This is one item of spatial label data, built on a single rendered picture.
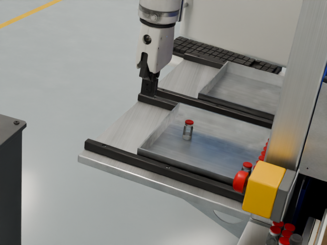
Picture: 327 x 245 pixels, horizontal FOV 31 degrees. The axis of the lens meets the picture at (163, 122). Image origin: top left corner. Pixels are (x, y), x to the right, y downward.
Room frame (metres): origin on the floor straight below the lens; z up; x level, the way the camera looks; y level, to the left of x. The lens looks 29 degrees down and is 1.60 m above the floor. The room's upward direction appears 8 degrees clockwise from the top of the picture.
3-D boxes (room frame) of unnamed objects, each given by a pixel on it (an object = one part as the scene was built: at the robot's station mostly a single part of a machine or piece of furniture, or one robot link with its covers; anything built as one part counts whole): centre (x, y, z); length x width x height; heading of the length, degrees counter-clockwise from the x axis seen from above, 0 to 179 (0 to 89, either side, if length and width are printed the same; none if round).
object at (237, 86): (1.49, -0.28, 0.90); 0.34 x 0.26 x 0.04; 71
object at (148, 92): (1.16, 0.05, 1.05); 0.03 x 0.03 x 0.07; 71
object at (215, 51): (1.93, -0.16, 0.82); 0.40 x 0.14 x 0.02; 66
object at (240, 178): (0.91, -0.16, 0.99); 0.04 x 0.04 x 0.04; 71
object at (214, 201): (1.36, -0.16, 0.87); 0.70 x 0.48 x 0.02; 161
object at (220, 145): (1.18, -0.15, 0.90); 0.34 x 0.26 x 0.04; 72
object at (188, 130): (1.24, -0.06, 0.90); 0.02 x 0.02 x 0.04
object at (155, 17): (1.17, 0.04, 1.20); 0.09 x 0.08 x 0.03; 161
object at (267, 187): (0.90, -0.20, 1.00); 0.08 x 0.07 x 0.07; 71
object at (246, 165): (1.08, -0.19, 0.90); 0.02 x 0.02 x 0.05
